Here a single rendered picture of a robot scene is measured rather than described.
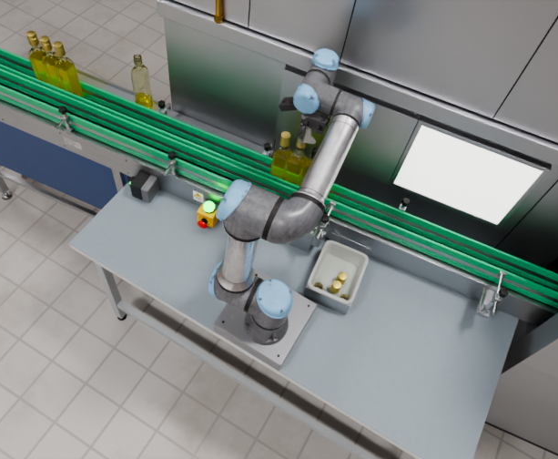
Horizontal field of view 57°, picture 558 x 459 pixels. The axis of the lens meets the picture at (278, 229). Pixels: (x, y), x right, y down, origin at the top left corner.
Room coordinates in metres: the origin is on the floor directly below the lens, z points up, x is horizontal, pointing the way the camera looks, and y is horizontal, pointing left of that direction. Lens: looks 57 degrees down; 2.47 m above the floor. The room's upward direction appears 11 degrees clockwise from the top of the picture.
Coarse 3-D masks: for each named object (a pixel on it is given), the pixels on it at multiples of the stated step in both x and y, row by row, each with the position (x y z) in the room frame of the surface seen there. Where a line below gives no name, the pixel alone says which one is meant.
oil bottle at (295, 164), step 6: (294, 150) 1.22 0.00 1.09; (294, 156) 1.20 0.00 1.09; (306, 156) 1.22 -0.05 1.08; (288, 162) 1.19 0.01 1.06; (294, 162) 1.18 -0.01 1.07; (300, 162) 1.18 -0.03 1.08; (288, 168) 1.19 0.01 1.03; (294, 168) 1.18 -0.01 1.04; (300, 168) 1.18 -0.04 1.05; (288, 174) 1.19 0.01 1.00; (294, 174) 1.18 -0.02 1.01; (300, 174) 1.18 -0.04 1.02; (288, 180) 1.18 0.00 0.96; (294, 180) 1.18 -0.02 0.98
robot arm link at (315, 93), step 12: (312, 72) 1.15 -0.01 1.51; (300, 84) 1.10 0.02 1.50; (312, 84) 1.10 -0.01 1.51; (324, 84) 1.11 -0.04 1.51; (300, 96) 1.06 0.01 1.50; (312, 96) 1.06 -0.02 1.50; (324, 96) 1.07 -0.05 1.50; (336, 96) 1.08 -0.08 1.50; (300, 108) 1.05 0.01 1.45; (312, 108) 1.05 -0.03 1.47; (324, 108) 1.06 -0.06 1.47
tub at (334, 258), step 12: (324, 252) 0.99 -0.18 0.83; (336, 252) 1.02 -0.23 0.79; (348, 252) 1.02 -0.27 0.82; (360, 252) 1.02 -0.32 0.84; (324, 264) 0.98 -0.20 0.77; (336, 264) 0.99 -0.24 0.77; (348, 264) 1.00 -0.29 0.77; (360, 264) 1.00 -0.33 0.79; (312, 276) 0.88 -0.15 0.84; (324, 276) 0.93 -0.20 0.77; (336, 276) 0.94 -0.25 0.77; (348, 276) 0.95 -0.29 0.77; (360, 276) 0.92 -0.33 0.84; (312, 288) 0.83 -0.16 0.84; (324, 288) 0.88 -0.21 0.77; (348, 288) 0.90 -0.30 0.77; (336, 300) 0.81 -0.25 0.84
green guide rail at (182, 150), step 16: (0, 80) 1.45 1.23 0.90; (16, 80) 1.43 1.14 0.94; (48, 96) 1.40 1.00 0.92; (64, 96) 1.38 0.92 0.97; (80, 112) 1.36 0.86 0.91; (96, 112) 1.34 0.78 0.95; (112, 128) 1.33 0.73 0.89; (128, 128) 1.31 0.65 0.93; (144, 128) 1.29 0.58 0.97; (160, 144) 1.28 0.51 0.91; (176, 144) 1.26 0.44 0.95; (192, 160) 1.24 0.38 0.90; (208, 160) 1.22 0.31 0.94; (224, 160) 1.22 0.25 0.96; (240, 176) 1.20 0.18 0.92; (256, 176) 1.18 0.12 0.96; (272, 192) 1.16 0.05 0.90; (288, 192) 1.15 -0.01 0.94
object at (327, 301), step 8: (328, 240) 1.05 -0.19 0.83; (336, 240) 1.09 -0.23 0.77; (344, 240) 1.09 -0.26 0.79; (352, 248) 1.08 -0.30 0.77; (360, 248) 1.07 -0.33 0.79; (368, 248) 1.06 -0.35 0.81; (304, 296) 0.84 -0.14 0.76; (312, 296) 0.83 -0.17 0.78; (320, 296) 0.82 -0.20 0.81; (328, 304) 0.81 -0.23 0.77; (336, 304) 0.81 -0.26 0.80; (344, 304) 0.80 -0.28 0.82; (344, 312) 0.80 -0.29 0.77
